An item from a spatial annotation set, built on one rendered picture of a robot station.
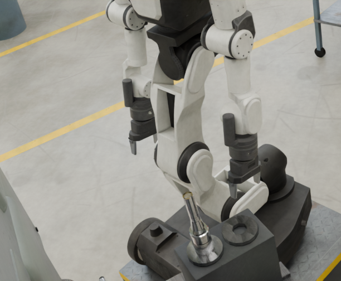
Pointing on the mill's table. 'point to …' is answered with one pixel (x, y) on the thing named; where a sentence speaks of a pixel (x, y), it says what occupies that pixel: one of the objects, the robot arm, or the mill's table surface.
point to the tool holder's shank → (196, 221)
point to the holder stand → (233, 253)
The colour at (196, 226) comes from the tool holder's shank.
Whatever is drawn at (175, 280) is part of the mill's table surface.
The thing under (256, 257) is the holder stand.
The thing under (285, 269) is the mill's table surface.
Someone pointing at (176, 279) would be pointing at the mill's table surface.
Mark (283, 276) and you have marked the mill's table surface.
